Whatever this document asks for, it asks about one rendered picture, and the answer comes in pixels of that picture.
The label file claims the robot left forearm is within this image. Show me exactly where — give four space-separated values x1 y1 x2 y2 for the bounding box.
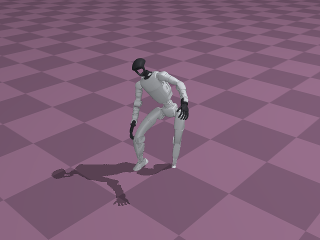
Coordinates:
177 81 189 102

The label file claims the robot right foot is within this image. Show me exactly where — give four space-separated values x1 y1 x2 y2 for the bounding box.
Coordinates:
133 158 149 171

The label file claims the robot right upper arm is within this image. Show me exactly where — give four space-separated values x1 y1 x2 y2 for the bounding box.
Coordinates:
134 80 143 107

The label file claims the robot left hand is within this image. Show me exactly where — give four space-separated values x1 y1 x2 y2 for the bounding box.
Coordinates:
176 98 189 120

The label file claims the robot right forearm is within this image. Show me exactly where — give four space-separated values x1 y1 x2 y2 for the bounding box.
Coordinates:
131 101 140 124

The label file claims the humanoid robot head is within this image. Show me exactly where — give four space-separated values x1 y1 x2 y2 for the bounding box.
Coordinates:
132 58 153 80

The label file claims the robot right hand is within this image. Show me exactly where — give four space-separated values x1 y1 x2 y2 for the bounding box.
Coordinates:
129 120 136 140

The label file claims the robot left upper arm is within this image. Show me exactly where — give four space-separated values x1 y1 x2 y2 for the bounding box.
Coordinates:
156 71 181 91

